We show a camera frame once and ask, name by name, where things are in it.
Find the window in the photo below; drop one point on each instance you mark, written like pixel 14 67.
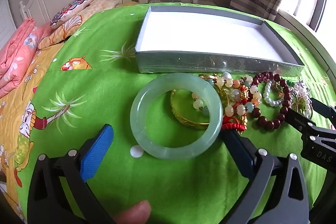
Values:
pixel 323 11

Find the person's left hand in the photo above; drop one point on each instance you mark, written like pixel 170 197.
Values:
pixel 134 213

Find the pink floral quilt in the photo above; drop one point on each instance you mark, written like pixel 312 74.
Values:
pixel 18 50

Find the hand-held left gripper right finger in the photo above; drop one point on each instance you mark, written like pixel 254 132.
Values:
pixel 240 153

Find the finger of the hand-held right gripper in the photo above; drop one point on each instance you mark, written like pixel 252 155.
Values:
pixel 324 108
pixel 299 119

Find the yellow cartoon bed sheet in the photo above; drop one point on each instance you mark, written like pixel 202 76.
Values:
pixel 15 134

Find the pale green jade bangle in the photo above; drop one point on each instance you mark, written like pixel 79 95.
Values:
pixel 139 134

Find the gold bangle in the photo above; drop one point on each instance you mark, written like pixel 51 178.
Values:
pixel 189 123

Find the shallow grey cardboard box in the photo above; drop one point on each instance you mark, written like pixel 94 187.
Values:
pixel 210 29

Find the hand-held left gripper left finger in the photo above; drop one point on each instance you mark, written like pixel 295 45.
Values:
pixel 97 150

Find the white nightstand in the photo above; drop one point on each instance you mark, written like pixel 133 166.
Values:
pixel 181 1

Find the yellow patterned pillow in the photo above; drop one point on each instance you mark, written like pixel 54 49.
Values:
pixel 78 22

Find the green cartoon printed sheet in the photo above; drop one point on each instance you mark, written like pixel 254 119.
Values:
pixel 170 187

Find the embroidered floral pillow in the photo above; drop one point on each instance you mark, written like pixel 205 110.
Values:
pixel 71 10

